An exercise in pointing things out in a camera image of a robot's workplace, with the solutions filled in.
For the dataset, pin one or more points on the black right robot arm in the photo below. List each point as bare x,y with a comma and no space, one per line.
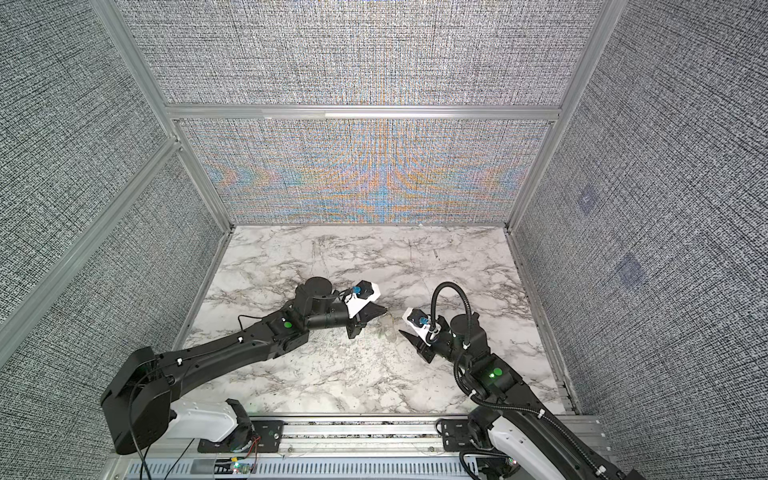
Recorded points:
509,418

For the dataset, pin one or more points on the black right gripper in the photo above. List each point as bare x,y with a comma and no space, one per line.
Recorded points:
421,347

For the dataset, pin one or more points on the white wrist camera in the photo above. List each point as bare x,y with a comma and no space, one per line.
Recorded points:
419,324
357,297

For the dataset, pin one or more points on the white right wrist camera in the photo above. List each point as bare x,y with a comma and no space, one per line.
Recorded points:
419,324

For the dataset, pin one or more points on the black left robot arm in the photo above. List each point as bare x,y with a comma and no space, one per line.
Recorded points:
144,401

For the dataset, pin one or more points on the aluminium corner post right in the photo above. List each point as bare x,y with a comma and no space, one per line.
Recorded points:
584,69

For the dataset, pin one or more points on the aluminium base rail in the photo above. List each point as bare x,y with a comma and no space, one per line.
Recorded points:
327,446

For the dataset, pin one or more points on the aluminium corner post left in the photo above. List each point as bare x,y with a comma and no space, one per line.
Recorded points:
114,23

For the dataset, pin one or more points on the aluminium left wall bar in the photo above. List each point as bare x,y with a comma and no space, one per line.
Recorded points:
35,305

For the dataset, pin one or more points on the aluminium horizontal back bar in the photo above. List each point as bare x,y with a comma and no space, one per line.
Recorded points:
332,112

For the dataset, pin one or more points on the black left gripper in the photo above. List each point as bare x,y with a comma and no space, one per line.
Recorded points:
359,320

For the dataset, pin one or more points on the aluminium corner post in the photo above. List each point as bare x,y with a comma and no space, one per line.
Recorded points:
114,23
584,69

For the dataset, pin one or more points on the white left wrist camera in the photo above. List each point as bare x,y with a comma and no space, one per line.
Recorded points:
357,297

